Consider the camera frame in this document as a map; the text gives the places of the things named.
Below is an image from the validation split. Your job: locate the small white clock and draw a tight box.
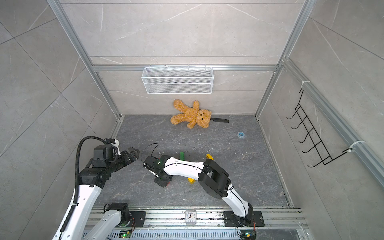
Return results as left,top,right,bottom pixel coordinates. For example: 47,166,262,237
185,210,197,225

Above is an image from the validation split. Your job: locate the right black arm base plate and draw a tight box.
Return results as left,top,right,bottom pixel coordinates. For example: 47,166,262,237
222,211,265,227

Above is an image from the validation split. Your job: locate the yellow small lego brick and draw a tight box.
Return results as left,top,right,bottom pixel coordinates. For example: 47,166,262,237
188,178,196,184

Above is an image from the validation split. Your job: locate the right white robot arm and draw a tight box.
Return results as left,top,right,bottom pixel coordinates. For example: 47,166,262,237
143,155,253,225

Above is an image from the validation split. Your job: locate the thin black camera cable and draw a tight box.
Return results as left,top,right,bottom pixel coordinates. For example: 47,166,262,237
140,143,160,163

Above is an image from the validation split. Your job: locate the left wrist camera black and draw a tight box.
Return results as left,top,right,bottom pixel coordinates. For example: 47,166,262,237
92,139,121,168

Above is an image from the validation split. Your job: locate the blue tape roll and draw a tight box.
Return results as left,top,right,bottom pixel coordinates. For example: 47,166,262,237
238,132,245,139

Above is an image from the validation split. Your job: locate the yellow long lego brick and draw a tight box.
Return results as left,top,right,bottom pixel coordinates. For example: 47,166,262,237
206,154,214,160

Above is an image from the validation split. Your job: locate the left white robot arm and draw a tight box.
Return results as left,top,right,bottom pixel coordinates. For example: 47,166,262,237
53,145,140,240

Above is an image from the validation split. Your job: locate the black comb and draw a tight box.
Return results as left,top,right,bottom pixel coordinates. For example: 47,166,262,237
211,118,230,123

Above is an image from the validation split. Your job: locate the brown teddy bear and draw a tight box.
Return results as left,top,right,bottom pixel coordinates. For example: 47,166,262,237
171,99,212,129

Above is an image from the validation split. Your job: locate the black corrugated cable hose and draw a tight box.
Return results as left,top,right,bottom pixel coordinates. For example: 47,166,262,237
73,135,107,205

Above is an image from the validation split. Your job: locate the white wire mesh basket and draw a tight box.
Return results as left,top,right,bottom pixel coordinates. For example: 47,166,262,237
142,67,214,94

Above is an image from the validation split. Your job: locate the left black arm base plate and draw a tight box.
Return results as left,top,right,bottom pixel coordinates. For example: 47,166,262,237
128,211,146,228

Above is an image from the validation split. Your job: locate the black wire hook rack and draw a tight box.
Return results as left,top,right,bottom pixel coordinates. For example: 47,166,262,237
286,89,353,168

